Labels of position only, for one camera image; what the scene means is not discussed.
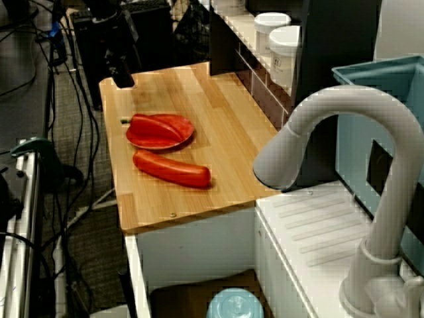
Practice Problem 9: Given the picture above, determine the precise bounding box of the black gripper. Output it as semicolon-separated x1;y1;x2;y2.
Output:
94;9;142;89

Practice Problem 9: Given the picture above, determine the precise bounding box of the red toy chili pepper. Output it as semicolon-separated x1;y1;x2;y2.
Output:
120;114;182;144

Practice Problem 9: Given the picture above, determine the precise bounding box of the red toy sausage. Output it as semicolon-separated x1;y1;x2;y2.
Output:
132;149;212;189

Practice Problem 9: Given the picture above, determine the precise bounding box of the red round plate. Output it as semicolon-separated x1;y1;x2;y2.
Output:
125;113;195;152

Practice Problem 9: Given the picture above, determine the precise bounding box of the green clamp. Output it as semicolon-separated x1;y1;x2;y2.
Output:
9;136;66;193

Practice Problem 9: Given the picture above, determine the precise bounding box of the white labelled plastic jar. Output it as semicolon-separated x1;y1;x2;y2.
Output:
254;12;292;56
268;25;303;89

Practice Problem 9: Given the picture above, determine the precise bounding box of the black tiled backsplash shelf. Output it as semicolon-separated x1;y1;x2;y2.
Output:
208;0;382;191

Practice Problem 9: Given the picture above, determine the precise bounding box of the teal plastic bin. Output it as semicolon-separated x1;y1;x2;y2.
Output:
331;55;424;276

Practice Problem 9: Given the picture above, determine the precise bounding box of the light blue bowl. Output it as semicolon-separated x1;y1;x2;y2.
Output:
205;287;265;318

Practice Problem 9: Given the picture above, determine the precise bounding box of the grey toy faucet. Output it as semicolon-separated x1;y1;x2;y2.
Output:
252;85;422;315

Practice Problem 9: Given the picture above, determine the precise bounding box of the white toy sink unit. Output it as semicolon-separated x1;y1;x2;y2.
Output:
124;180;424;318

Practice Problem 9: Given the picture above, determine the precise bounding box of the blue cable connector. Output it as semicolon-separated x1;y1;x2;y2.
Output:
48;20;64;46

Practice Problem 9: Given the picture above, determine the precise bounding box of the black wire mesh basket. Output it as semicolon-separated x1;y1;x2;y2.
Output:
172;3;211;64

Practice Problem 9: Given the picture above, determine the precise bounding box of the white floor cable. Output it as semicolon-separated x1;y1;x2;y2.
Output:
68;187;117;229

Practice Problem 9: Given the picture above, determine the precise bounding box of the aluminium frame rail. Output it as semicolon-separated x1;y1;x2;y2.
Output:
0;138;42;318

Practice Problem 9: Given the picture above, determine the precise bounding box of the grey faucet handle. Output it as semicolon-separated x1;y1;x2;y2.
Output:
374;275;424;318

